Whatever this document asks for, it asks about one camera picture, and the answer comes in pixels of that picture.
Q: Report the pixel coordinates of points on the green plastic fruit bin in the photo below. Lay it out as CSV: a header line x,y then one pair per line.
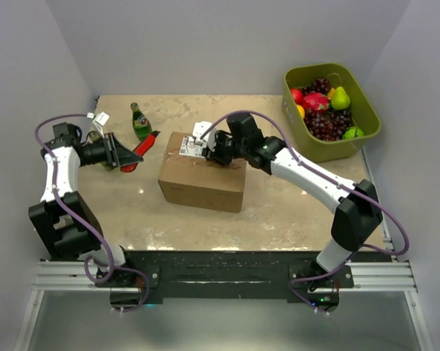
x,y
363,114

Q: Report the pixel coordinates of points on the orange fruit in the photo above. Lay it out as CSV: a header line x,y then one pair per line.
x,y
301,111

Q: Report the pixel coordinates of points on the green glass bottle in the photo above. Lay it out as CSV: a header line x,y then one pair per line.
x,y
141,125
94,137

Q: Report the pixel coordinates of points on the far green glass bottle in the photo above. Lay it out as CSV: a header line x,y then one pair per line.
x,y
141,125

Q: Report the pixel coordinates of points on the lower dark grape bunch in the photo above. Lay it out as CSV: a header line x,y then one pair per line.
x,y
328,125

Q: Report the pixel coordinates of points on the red black utility knife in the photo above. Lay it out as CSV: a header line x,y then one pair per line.
x,y
141,150

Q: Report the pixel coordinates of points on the pink dragon fruit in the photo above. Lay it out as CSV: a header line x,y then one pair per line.
x,y
315,101

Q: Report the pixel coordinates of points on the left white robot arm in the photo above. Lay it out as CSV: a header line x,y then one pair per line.
x,y
68,228

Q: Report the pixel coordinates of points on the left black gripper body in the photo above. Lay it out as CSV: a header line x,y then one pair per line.
x,y
94,153

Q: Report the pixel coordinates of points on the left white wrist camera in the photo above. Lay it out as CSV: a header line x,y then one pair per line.
x,y
98,121

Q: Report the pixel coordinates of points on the red apple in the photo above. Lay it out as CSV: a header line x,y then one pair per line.
x,y
297,95

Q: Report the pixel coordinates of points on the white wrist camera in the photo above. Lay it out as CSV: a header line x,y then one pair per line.
x,y
98,121
202,134

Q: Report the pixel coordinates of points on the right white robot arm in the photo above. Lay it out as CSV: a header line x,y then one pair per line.
x,y
354,205

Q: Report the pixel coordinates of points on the upper dark grape bunch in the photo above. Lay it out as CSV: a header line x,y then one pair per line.
x,y
320,85

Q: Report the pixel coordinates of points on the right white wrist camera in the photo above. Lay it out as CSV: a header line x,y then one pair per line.
x,y
202,134

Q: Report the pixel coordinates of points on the brown cardboard express box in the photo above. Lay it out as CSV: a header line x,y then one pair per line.
x,y
200,183

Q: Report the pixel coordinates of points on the near green glass bottle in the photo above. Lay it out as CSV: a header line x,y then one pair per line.
x,y
94,137

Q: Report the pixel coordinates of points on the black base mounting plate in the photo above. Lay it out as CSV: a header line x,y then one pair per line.
x,y
225,275

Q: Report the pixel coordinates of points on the white shipping label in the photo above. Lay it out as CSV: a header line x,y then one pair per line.
x,y
192,149

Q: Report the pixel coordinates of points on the green pear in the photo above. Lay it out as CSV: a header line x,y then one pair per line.
x,y
340,99

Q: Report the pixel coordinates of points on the dark grape bunch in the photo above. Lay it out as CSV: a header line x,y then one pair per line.
x,y
328,125
320,85

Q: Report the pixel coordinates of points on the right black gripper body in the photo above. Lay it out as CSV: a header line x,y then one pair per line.
x,y
224,149

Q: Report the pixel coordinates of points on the green round fruit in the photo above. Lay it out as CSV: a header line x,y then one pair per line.
x,y
352,132

